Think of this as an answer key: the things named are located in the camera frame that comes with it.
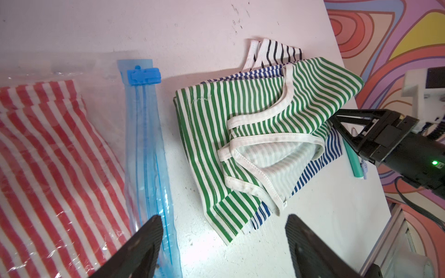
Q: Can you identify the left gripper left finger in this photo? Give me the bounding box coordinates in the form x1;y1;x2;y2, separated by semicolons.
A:
90;215;163;278

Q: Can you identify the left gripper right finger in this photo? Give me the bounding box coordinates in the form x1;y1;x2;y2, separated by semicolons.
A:
285;214;360;278

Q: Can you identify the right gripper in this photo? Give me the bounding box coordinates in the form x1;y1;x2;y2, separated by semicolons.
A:
329;109;419;165

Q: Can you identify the blue white striped shirt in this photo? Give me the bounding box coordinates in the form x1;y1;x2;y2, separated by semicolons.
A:
206;65;343;233

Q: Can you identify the clear vacuum bag blue zipper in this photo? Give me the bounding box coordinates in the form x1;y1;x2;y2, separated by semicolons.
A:
1;52;183;278

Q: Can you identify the green white striped shirt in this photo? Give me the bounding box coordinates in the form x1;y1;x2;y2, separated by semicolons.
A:
173;57;365;244

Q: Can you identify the black white striped tank top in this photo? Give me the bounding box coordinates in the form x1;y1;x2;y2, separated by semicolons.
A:
242;39;303;72

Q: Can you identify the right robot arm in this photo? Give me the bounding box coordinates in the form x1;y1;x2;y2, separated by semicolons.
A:
329;109;445;198

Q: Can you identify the green marker pen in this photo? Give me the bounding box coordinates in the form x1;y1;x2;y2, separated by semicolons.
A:
343;139;365;179

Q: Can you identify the red white striped shirt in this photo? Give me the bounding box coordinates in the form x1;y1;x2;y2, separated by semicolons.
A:
1;80;130;278

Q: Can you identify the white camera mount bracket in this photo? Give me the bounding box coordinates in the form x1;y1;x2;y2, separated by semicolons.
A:
402;67;445;141

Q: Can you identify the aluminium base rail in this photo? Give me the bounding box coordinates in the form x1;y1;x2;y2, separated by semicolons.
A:
359;203;414;278

